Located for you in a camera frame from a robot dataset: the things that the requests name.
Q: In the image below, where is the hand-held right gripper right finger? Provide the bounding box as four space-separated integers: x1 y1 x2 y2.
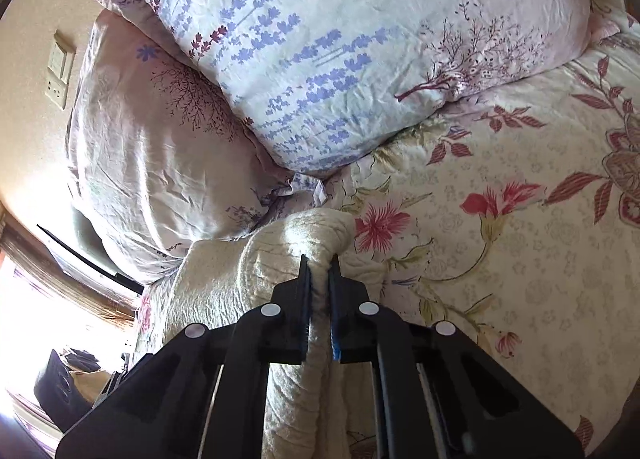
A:
327 255 585 459

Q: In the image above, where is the wooden headboard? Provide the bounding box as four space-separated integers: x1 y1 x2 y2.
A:
0 204 145 326

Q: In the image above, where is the beige wall socket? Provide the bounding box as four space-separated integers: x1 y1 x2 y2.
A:
44 75 69 111

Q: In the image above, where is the floral bedspread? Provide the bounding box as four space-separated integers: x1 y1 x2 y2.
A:
134 2 640 459

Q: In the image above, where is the pink floral print pillow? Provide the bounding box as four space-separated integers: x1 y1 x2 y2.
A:
65 8 328 285
85 0 623 176

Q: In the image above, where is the white knitted cloth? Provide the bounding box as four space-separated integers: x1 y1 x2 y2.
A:
142 209 388 459

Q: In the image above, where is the black bag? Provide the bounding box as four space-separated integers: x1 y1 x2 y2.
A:
33 347 128 434

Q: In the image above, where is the beige wall switch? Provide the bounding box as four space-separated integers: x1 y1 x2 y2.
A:
47 30 76 79

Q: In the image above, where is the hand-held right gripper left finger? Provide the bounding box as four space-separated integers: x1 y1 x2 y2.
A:
55 255 313 459

